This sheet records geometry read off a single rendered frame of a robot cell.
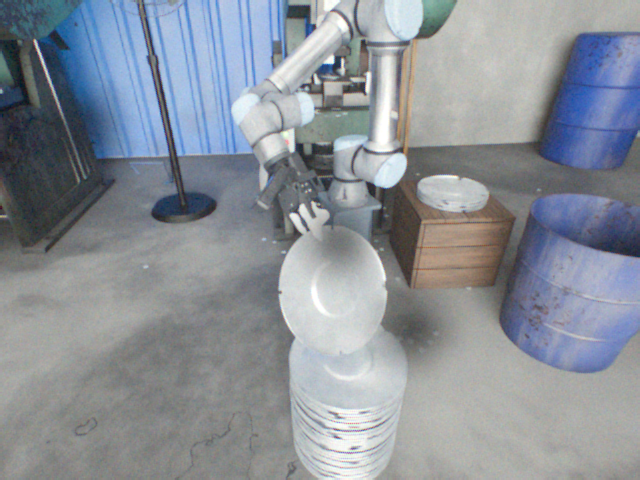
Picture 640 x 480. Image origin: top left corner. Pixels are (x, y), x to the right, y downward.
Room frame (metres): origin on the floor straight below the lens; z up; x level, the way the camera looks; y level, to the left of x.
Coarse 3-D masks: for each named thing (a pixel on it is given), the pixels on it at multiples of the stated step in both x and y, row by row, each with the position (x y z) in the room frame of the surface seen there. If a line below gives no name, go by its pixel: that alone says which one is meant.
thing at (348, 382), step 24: (312, 360) 0.62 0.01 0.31; (336, 360) 0.61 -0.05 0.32; (360, 360) 0.61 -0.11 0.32; (384, 360) 0.62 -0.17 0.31; (312, 384) 0.55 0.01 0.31; (336, 384) 0.55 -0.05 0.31; (360, 384) 0.55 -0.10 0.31; (384, 384) 0.55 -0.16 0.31; (336, 408) 0.49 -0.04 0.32; (360, 408) 0.49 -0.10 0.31
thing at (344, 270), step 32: (288, 256) 0.65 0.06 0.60; (320, 256) 0.68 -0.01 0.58; (352, 256) 0.72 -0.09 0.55; (320, 288) 0.63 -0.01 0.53; (352, 288) 0.67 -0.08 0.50; (384, 288) 0.71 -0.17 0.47; (288, 320) 0.56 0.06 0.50; (320, 320) 0.59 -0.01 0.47; (352, 320) 0.62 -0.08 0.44; (320, 352) 0.54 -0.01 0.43
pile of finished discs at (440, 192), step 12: (432, 180) 1.59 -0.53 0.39; (444, 180) 1.58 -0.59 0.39; (456, 180) 1.58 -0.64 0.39; (468, 180) 1.58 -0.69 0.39; (420, 192) 1.46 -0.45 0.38; (432, 192) 1.45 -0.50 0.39; (444, 192) 1.45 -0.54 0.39; (456, 192) 1.44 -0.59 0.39; (468, 192) 1.45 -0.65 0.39; (480, 192) 1.45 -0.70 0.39; (432, 204) 1.39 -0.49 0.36; (444, 204) 1.37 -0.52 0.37; (456, 204) 1.35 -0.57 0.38; (468, 204) 1.35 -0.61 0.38; (480, 204) 1.37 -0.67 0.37
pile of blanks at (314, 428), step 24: (312, 408) 0.51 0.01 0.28; (384, 408) 0.50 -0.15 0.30; (312, 432) 0.51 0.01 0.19; (336, 432) 0.48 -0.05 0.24; (360, 432) 0.48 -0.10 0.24; (384, 432) 0.51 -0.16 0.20; (312, 456) 0.51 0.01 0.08; (336, 456) 0.49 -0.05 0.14; (360, 456) 0.49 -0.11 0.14; (384, 456) 0.52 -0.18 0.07
